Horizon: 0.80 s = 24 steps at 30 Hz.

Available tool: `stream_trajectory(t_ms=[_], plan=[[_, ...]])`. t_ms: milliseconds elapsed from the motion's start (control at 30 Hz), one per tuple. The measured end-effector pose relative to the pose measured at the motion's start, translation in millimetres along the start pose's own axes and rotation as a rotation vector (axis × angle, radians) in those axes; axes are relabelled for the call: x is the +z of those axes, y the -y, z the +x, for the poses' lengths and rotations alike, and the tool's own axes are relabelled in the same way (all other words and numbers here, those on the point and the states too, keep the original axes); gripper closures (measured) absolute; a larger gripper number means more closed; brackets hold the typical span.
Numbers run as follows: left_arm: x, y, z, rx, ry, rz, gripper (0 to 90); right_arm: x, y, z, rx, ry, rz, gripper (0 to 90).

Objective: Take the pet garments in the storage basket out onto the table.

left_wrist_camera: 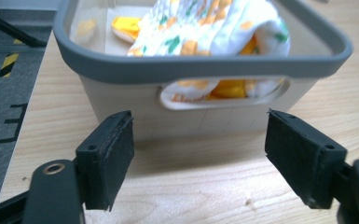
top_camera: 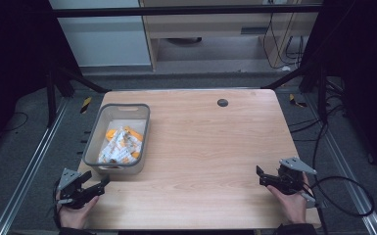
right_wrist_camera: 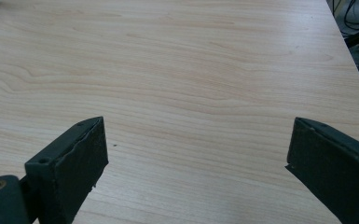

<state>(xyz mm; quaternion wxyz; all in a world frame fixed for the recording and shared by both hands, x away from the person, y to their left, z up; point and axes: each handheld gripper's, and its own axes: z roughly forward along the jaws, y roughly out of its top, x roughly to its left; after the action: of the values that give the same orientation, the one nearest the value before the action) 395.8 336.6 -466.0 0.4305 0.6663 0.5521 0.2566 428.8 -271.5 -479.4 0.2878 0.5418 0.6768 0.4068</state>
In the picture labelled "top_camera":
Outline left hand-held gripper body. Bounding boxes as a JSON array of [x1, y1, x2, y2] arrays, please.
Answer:
[[57, 167, 100, 211]]

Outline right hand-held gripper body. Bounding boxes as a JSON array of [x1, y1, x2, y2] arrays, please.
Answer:
[[267, 157, 318, 196]]

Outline person's left hand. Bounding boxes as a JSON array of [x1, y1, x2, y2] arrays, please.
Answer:
[[56, 190, 101, 230]]

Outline person's right hand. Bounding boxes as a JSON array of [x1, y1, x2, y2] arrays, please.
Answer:
[[265, 171, 310, 226]]

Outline pile of white orange packets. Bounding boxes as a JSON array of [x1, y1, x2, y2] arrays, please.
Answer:
[[97, 125, 144, 165]]

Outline beige bin with grey rim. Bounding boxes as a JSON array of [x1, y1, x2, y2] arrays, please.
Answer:
[[82, 103, 152, 175]]

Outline yellow black striped tape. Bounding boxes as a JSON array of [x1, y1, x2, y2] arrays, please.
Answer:
[[288, 93, 308, 109], [79, 96, 93, 115]]

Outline black metal stand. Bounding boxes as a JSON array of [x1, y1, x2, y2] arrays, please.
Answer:
[[261, 62, 329, 123], [44, 63, 112, 129]]

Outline black curtain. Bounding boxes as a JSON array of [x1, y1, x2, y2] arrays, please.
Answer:
[[0, 0, 82, 161], [302, 0, 377, 182]]

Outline white cabinet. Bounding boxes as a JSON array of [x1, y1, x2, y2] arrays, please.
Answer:
[[48, 0, 153, 69]]

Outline light wooden desk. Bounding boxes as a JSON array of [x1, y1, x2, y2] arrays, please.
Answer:
[[138, 0, 323, 72]]

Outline black horizontal bar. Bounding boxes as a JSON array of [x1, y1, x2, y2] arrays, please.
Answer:
[[51, 3, 323, 19]]

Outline aluminium floor rail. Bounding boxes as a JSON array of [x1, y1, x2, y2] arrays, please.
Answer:
[[303, 93, 377, 235], [0, 97, 71, 235]]

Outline black floor cables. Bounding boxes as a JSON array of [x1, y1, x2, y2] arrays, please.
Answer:
[[287, 92, 351, 143]]

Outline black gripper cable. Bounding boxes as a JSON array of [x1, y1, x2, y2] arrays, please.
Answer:
[[302, 131, 376, 235]]

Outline thin black floor cable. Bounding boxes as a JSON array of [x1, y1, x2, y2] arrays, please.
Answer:
[[0, 111, 29, 134]]

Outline black hanging cables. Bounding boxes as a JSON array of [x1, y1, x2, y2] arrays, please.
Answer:
[[261, 12, 306, 71]]

